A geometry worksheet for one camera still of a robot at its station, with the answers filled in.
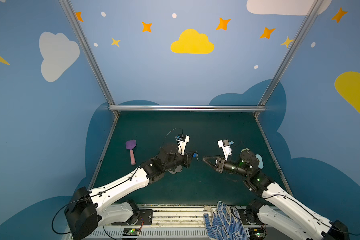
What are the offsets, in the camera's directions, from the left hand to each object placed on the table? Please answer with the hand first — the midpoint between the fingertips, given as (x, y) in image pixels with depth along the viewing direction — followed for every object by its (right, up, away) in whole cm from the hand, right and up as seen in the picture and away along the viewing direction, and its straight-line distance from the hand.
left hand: (198, 153), depth 72 cm
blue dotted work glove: (+14, -35, 0) cm, 38 cm away
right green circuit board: (+29, -39, 0) cm, 48 cm away
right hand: (+3, -1, -3) cm, 5 cm away
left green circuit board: (-33, -38, 0) cm, 50 cm away
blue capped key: (-1, -1, 0) cm, 2 cm away
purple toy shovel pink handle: (-43, +1, +29) cm, 52 cm away
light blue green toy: (+43, -6, +24) cm, 49 cm away
